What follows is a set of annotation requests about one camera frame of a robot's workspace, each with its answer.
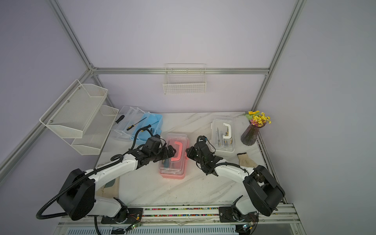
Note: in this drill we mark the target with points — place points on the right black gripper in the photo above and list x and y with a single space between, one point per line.
192 150

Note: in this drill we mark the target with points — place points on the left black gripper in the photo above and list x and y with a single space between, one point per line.
166 154

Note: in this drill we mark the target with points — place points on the white clear toolbox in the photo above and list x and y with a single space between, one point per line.
223 134

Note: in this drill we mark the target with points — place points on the pink clear toolbox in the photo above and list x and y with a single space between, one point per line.
175 167

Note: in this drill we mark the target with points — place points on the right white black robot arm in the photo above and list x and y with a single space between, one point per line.
264 193

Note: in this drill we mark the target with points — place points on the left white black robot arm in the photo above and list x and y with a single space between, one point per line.
81 200

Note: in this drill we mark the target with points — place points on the blue clear toolbox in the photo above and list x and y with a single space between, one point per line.
131 119

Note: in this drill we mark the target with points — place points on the yellow black thin screwdriver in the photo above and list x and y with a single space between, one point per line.
133 125

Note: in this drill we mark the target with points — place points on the beige work glove right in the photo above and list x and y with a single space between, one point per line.
246 161

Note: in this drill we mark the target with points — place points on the purple glass vase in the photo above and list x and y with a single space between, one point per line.
249 136

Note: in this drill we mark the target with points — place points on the lower white mesh shelf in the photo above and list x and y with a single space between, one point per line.
96 135

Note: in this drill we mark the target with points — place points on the white mesh shelf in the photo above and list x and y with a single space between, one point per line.
71 115
96 135

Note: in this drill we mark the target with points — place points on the yellow artificial flowers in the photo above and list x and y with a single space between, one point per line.
257 118

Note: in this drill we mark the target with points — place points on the upper white mesh shelf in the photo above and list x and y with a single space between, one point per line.
71 115

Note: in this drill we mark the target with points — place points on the black handle screwdriver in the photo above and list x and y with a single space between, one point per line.
120 119

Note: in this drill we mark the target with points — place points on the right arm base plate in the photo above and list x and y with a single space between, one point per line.
232 214

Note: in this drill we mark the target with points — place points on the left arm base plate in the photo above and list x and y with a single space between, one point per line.
125 216

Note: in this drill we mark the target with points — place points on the white wire wall basket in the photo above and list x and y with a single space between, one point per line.
178 83

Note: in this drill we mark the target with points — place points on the aluminium frame rail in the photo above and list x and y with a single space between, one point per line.
263 71

